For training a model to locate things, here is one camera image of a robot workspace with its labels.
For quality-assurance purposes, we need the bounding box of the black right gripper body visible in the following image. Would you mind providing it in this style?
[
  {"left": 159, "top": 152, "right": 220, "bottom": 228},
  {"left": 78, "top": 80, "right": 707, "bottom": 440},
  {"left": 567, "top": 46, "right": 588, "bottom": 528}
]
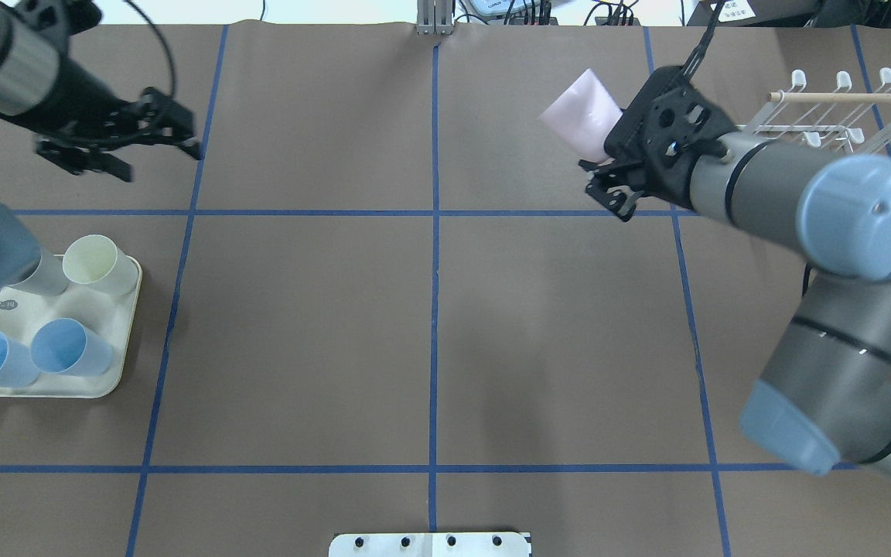
[{"left": 588, "top": 66, "right": 736, "bottom": 210}]

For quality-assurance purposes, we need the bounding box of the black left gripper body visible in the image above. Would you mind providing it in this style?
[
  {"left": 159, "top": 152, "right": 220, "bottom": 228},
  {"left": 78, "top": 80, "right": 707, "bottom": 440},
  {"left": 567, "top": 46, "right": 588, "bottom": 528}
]
[{"left": 34, "top": 86, "right": 196, "bottom": 152}]

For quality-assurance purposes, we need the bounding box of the pink plastic cup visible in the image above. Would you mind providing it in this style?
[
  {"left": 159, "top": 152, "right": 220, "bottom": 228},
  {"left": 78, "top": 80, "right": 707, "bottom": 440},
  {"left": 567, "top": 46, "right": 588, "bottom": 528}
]
[{"left": 538, "top": 68, "right": 623, "bottom": 163}]

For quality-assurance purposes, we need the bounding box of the cream plastic cup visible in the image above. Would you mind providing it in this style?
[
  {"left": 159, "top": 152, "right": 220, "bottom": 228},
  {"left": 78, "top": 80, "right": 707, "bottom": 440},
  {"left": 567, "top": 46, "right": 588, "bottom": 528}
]
[{"left": 61, "top": 235, "right": 139, "bottom": 296}]

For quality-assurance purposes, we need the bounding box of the grey plastic cup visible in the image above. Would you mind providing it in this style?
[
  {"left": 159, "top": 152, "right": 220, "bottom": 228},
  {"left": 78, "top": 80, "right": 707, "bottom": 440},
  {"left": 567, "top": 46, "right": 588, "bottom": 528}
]
[{"left": 9, "top": 248, "right": 70, "bottom": 296}]

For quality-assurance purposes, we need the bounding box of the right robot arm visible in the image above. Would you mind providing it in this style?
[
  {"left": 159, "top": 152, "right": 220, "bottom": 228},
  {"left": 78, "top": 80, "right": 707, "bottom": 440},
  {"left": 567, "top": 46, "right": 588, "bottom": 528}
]
[{"left": 562, "top": 66, "right": 891, "bottom": 480}]

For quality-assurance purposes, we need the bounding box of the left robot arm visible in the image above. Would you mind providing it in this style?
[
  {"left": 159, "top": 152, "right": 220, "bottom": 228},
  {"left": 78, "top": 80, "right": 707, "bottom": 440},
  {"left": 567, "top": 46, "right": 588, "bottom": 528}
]
[{"left": 0, "top": 1, "right": 203, "bottom": 290}]

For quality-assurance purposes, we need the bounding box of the white wire cup rack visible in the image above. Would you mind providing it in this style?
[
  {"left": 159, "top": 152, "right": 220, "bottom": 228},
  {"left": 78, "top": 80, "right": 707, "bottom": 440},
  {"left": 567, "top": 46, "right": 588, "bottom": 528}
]
[{"left": 738, "top": 67, "right": 891, "bottom": 155}]

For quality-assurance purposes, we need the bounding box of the aluminium frame post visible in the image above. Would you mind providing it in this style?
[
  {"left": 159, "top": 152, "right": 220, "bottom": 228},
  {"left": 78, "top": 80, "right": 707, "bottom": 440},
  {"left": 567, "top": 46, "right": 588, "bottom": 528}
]
[{"left": 416, "top": 0, "right": 457, "bottom": 36}]

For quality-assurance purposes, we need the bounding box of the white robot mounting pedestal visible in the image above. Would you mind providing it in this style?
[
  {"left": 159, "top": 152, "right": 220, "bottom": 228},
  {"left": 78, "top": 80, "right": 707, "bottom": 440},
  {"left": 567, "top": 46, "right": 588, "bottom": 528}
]
[{"left": 328, "top": 531, "right": 534, "bottom": 556}]

